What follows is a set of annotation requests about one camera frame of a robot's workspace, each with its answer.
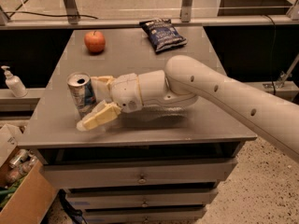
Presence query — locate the blue chip bag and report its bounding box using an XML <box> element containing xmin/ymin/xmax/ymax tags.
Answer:
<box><xmin>139</xmin><ymin>19</ymin><xmax>187</xmax><ymax>53</ymax></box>

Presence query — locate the cardboard box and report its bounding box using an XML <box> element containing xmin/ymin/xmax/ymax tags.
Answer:
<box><xmin>0</xmin><ymin>124</ymin><xmax>58</xmax><ymax>224</ymax></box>

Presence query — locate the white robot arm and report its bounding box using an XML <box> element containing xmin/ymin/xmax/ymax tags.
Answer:
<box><xmin>77</xmin><ymin>55</ymin><xmax>299</xmax><ymax>161</ymax></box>

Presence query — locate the red apple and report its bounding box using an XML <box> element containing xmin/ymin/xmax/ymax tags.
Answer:
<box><xmin>84</xmin><ymin>31</ymin><xmax>106</xmax><ymax>53</ymax></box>

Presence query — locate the grey drawer cabinet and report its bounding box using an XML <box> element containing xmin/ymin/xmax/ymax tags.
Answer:
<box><xmin>20</xmin><ymin>28</ymin><xmax>256</xmax><ymax>214</ymax></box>

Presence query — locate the middle grey drawer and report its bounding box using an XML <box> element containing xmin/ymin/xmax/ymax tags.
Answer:
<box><xmin>66</xmin><ymin>189</ymin><xmax>218</xmax><ymax>210</ymax></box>

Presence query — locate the grey drawer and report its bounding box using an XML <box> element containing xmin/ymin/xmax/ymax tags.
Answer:
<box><xmin>83</xmin><ymin>206</ymin><xmax>206</xmax><ymax>224</ymax></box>
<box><xmin>43</xmin><ymin>159</ymin><xmax>237</xmax><ymax>189</ymax></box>
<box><xmin>66</xmin><ymin>189</ymin><xmax>218</xmax><ymax>210</ymax></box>

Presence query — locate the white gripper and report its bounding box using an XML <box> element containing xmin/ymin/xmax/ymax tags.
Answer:
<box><xmin>77</xmin><ymin>73</ymin><xmax>143</xmax><ymax>132</ymax></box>

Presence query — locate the top grey drawer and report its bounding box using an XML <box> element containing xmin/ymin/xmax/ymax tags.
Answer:
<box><xmin>43</xmin><ymin>159</ymin><xmax>237</xmax><ymax>189</ymax></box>

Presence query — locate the white pump dispenser bottle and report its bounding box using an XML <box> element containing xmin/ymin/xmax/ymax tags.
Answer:
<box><xmin>1</xmin><ymin>65</ymin><xmax>27</xmax><ymax>98</ymax></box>

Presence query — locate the silver blue redbull can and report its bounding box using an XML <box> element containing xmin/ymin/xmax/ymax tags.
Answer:
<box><xmin>66</xmin><ymin>72</ymin><xmax>96</xmax><ymax>118</ymax></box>

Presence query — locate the silver can in box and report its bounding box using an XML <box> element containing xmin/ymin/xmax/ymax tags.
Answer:
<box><xmin>9</xmin><ymin>149</ymin><xmax>28</xmax><ymax>168</ymax></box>

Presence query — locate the black cable on floor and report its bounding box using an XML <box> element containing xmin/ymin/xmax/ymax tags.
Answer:
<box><xmin>3</xmin><ymin>10</ymin><xmax>99</xmax><ymax>21</ymax></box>

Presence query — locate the metal railing frame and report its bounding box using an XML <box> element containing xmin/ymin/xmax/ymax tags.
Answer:
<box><xmin>0</xmin><ymin>0</ymin><xmax>298</xmax><ymax>30</ymax></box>

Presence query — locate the black cable at right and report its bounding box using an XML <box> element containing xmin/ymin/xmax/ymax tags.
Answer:
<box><xmin>263</xmin><ymin>14</ymin><xmax>278</xmax><ymax>95</ymax></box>

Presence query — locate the bottom grey drawer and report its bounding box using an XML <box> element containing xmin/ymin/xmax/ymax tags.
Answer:
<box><xmin>83</xmin><ymin>206</ymin><xmax>206</xmax><ymax>224</ymax></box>

